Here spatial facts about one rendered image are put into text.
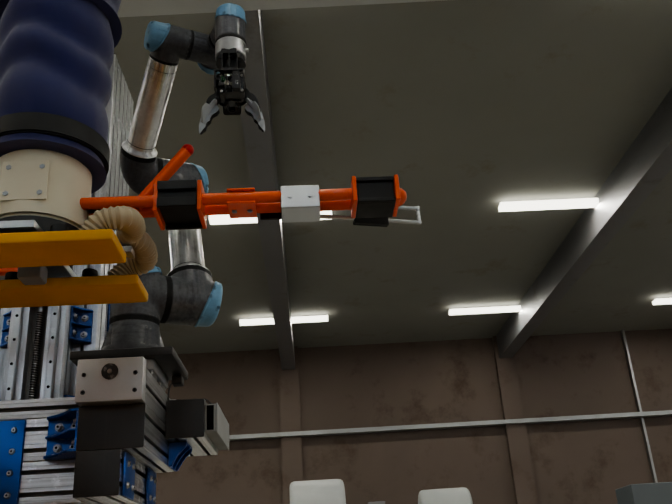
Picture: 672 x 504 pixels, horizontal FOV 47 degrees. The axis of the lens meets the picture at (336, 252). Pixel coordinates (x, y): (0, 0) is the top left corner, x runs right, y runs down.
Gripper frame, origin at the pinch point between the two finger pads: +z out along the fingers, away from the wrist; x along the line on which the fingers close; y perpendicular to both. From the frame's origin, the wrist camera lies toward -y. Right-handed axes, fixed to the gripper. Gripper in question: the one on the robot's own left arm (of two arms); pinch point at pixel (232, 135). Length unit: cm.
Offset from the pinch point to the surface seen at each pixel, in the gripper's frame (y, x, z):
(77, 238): 46, -20, 47
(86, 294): 22, -25, 47
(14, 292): 25, -37, 47
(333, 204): 30, 21, 35
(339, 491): -682, 43, 8
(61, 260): 38, -24, 47
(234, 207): 32.3, 3.4, 35.6
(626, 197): -458, 312, -209
